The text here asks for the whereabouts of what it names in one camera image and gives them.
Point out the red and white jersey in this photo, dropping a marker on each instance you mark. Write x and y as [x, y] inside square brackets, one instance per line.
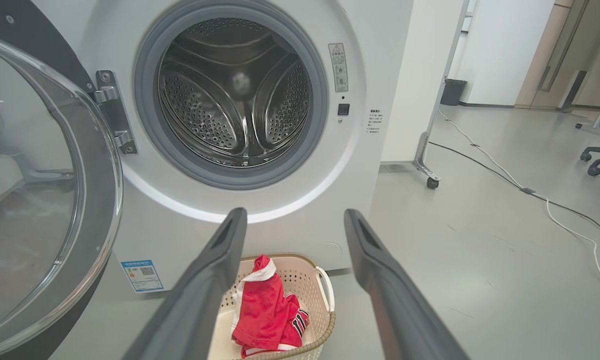
[264, 310]

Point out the black square door latch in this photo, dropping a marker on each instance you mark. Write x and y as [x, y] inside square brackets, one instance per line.
[344, 109]

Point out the white front-load washing machine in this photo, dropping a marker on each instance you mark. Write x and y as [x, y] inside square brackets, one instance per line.
[360, 200]

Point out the light wooden door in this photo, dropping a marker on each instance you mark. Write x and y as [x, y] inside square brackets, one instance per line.
[535, 75]

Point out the metal partition foot with caster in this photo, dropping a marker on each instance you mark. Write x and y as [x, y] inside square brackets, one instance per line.
[425, 160]

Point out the grey warning sticker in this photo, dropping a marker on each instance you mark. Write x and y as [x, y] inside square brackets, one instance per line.
[338, 67]

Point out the small printed text label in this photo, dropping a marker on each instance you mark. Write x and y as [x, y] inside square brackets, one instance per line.
[374, 121]

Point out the grey rubber door gasket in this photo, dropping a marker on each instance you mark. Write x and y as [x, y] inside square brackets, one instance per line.
[144, 100]

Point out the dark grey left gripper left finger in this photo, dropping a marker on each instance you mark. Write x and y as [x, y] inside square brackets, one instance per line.
[199, 300]

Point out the perforated steel drum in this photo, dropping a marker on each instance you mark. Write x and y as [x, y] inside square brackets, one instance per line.
[229, 90]

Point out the blue energy label sticker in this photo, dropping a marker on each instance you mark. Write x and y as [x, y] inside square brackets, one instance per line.
[142, 275]

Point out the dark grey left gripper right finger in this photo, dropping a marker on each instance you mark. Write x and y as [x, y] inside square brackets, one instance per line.
[395, 310]

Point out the round glass washing machine door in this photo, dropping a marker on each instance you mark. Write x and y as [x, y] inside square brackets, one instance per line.
[29, 200]

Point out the dark grey trash bin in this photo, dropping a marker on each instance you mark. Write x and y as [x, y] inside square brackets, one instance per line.
[453, 92]

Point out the metal door hinge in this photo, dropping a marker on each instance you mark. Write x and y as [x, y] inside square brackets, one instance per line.
[110, 107]

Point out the cream perforated laundry basket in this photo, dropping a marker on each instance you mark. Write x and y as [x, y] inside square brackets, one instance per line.
[302, 280]

